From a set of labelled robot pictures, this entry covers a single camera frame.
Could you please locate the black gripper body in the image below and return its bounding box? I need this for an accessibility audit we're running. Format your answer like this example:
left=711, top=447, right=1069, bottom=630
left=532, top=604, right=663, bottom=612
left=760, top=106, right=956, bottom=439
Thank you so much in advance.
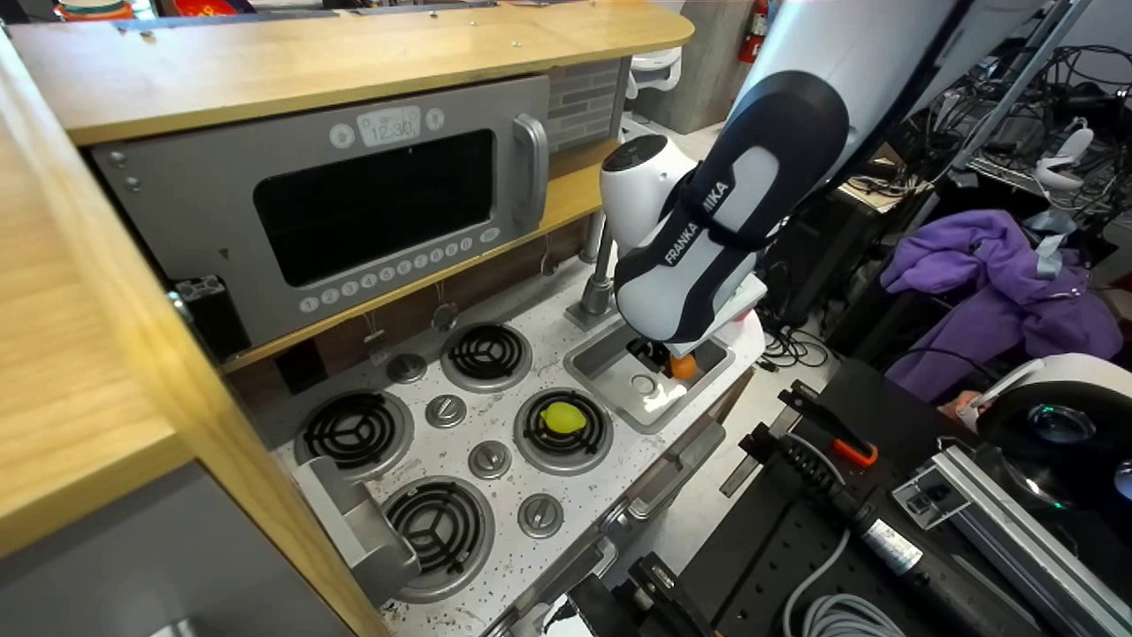
left=627, top=337, right=678, bottom=375

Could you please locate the black coil burner front right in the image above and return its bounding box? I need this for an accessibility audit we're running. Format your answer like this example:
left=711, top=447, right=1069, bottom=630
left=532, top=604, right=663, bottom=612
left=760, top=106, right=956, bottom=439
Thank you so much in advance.
left=514, top=389, right=611, bottom=473

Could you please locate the grey toy sink basin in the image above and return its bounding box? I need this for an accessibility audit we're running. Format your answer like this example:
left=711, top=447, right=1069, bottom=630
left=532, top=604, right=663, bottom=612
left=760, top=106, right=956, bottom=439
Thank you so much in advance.
left=565, top=323, right=730, bottom=433

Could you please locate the grey coiled cable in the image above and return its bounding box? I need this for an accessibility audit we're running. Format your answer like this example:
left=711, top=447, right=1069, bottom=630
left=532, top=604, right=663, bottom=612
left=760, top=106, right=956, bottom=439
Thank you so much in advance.
left=779, top=524, right=909, bottom=637

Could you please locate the red fire extinguisher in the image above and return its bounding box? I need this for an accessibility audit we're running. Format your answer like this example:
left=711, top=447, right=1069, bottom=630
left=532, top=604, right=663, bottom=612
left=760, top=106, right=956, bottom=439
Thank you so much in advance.
left=735, top=0, right=770, bottom=64

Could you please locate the purple cloth jacket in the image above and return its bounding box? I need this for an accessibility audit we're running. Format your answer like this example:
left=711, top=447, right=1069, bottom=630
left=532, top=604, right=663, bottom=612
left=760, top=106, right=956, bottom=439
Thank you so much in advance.
left=880, top=209, right=1120, bottom=402

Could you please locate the person's hand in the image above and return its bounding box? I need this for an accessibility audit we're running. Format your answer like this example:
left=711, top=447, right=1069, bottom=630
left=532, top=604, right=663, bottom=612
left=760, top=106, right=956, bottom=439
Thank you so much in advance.
left=941, top=389, right=982, bottom=429

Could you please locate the black coil burner back left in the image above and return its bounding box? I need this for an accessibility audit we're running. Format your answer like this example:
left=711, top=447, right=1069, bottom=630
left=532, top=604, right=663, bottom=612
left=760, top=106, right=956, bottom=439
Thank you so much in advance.
left=297, top=392, right=415, bottom=471

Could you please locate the black coil burner front left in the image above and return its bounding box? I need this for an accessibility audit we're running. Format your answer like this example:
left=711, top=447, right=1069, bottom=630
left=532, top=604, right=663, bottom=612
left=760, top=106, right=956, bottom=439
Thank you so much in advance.
left=383, top=478, right=496, bottom=601

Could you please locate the black coil burner back right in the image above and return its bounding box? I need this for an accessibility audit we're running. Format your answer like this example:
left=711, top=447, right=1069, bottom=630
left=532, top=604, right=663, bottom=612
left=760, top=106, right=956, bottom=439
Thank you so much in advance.
left=443, top=323, right=532, bottom=392

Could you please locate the wooden toy kitchen shelf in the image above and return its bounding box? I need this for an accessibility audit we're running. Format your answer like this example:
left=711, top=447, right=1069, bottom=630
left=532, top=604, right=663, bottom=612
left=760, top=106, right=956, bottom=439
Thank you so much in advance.
left=8, top=0, right=694, bottom=144

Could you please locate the grey toy faucet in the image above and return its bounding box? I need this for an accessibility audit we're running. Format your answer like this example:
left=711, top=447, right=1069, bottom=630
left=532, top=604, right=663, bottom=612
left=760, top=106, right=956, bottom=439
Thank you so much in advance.
left=565, top=214, right=617, bottom=328

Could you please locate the orange handled tool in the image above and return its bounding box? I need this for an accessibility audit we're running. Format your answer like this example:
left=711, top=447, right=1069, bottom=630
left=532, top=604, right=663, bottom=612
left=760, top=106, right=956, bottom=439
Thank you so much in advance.
left=779, top=381, right=880, bottom=471

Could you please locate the black coil burner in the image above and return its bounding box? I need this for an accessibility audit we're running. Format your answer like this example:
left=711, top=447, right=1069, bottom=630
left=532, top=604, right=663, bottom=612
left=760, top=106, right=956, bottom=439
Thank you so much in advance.
left=297, top=392, right=415, bottom=471
left=514, top=389, right=611, bottom=473
left=383, top=478, right=496, bottom=601
left=443, top=323, right=532, bottom=392

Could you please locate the small orange toy ball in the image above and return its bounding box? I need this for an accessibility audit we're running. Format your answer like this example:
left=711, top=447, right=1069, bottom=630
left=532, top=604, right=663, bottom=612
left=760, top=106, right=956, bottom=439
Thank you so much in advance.
left=667, top=353, right=700, bottom=381

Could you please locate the silver aluminium rail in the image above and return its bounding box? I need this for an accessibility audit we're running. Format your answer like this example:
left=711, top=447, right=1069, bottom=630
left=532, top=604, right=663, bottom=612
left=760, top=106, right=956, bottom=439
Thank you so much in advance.
left=930, top=447, right=1132, bottom=637

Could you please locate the yellow toy lemon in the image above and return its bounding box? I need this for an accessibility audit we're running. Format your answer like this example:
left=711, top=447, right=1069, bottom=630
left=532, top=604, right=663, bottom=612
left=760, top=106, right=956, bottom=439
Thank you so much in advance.
left=542, top=402, right=587, bottom=435

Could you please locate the grey toy microwave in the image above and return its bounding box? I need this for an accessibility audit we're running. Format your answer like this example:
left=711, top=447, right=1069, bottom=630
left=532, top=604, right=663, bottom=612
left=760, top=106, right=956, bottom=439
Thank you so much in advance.
left=92, top=73, right=549, bottom=348

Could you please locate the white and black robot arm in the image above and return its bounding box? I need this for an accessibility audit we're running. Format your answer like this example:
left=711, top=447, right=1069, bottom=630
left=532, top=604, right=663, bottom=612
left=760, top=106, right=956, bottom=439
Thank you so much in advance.
left=600, top=0, right=1048, bottom=353

